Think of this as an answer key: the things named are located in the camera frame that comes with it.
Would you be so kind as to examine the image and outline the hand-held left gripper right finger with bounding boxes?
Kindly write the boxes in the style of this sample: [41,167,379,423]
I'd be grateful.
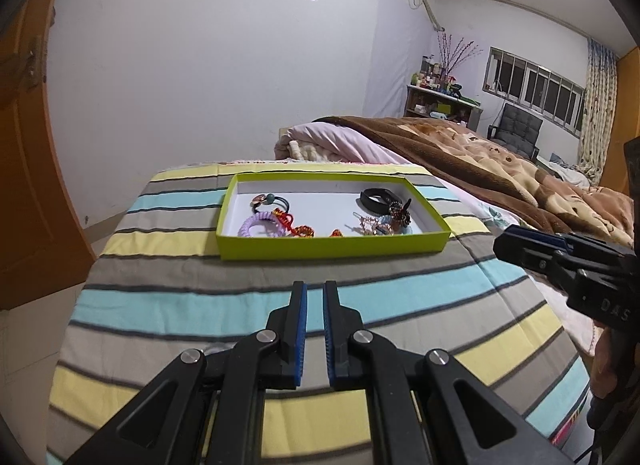
[322,280,576,465]

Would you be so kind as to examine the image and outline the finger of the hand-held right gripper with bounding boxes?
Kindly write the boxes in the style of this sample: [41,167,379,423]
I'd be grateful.
[492,225,581,291]

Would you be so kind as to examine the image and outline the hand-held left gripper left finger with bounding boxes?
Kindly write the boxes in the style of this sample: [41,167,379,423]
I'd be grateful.
[65,281,307,465]

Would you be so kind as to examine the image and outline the green cardboard box tray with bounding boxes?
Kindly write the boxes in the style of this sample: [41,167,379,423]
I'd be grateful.
[216,172,451,262]

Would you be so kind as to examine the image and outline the red and gold knot bracelet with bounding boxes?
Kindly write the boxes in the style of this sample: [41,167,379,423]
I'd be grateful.
[272,211,346,239]

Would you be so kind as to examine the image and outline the purple spiral hair tie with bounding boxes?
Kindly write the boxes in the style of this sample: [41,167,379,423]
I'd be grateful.
[240,214,288,238]

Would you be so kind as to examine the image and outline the gold rhinestone hair clip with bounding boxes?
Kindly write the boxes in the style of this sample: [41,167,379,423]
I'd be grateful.
[352,212,386,237]

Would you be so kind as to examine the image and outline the blue spiral hair tie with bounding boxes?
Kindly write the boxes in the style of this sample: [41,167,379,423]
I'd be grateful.
[375,215,415,236]

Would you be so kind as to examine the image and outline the dark beaded hair clip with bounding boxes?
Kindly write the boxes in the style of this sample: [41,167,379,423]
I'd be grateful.
[385,197,413,226]

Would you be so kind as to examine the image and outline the person's right hand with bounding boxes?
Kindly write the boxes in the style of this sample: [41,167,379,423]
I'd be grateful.
[590,327,623,401]

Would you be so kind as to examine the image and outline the grey white cloth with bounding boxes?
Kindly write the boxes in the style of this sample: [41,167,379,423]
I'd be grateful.
[542,152,591,180]

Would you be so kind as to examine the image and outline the striped cloth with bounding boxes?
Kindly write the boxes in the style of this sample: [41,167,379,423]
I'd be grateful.
[45,162,591,465]

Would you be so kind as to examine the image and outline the brown patterned blanket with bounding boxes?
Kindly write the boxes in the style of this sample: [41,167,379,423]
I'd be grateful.
[312,115,636,251]

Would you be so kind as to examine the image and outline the black chair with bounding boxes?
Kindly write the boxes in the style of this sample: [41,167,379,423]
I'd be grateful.
[486,104,544,160]

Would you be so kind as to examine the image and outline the black wrist band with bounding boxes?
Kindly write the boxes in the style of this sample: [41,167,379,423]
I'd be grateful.
[360,187,393,213]

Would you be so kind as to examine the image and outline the patterned curtain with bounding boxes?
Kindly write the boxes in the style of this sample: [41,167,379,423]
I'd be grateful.
[577,40,618,186]

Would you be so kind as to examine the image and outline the window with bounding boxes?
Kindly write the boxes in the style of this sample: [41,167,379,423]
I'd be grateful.
[484,46,587,136]

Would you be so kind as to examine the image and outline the wooden wardrobe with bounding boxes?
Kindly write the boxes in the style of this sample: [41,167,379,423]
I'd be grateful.
[600,45,640,196]

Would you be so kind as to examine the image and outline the white shelf unit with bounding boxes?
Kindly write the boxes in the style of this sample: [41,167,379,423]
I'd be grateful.
[404,84,485,128]

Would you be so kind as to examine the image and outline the cream fleece blanket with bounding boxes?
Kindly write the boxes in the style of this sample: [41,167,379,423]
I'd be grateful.
[287,140,346,163]

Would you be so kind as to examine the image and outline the group of bottles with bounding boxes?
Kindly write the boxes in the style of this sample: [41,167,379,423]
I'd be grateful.
[411,55,463,96]

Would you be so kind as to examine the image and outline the purple flower branches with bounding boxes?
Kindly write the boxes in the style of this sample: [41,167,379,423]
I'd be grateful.
[436,34,483,76]

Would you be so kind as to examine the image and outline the wooden door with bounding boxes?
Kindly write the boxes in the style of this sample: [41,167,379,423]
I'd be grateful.
[0,0,98,311]

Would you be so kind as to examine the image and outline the black hair tie with bead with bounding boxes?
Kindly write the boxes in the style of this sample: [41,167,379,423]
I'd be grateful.
[265,194,292,218]

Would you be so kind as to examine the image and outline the black cable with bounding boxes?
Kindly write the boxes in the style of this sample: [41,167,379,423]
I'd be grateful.
[572,392,608,465]

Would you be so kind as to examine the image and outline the metal door handle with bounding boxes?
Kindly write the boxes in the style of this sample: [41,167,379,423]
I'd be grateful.
[0,37,48,93]

